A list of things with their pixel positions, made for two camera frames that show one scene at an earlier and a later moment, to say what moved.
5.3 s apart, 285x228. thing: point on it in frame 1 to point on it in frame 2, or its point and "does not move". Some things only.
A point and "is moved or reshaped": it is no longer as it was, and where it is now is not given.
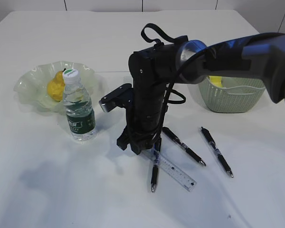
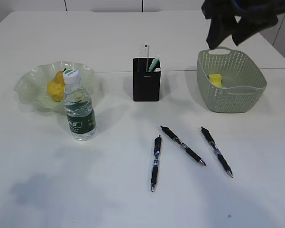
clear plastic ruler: x=172 y=171 is moved or reshaped
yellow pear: x=55 y=87 does not move
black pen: x=218 y=152 does not move
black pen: x=176 y=139 does not move
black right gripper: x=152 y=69 to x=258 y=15
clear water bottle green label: x=80 y=110 does not move
